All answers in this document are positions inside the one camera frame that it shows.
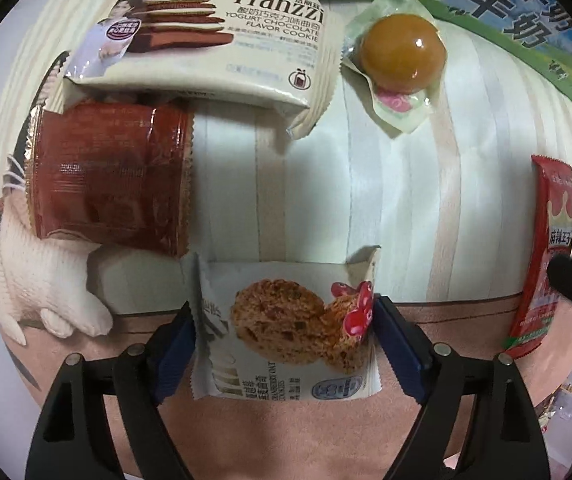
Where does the white cranberry oat cookie packet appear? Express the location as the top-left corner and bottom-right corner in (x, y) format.
(190, 247), (381, 402)

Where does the dark red snack bag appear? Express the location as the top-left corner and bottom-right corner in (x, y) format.
(25, 101), (195, 258)

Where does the cat print knitted pillow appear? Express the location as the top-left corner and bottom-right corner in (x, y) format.
(0, 49), (114, 394)

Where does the red crown snack packet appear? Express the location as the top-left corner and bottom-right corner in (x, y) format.
(504, 155), (572, 359)

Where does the Franzzi cookie package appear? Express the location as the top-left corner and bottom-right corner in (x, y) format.
(65, 0), (343, 139)

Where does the striped cream pink blanket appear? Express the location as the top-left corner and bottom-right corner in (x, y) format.
(0, 0), (572, 480)

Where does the braised egg in clear pack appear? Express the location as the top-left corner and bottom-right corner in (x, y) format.
(342, 0), (448, 133)

